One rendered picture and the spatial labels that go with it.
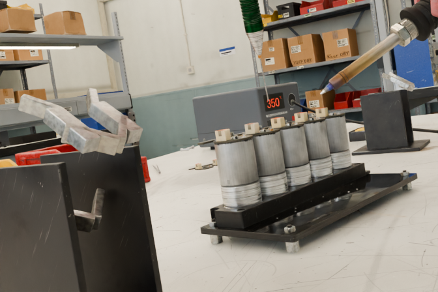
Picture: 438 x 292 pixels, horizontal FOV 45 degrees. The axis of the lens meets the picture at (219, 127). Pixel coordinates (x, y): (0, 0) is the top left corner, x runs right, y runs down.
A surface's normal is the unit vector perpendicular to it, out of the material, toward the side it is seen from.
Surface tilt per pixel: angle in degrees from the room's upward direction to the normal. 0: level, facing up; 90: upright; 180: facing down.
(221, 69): 90
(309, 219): 0
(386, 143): 90
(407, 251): 0
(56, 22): 90
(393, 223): 0
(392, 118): 90
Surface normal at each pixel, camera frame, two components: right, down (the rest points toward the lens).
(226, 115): -0.68, 0.15
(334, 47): -0.44, 0.21
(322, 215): -0.15, -0.99
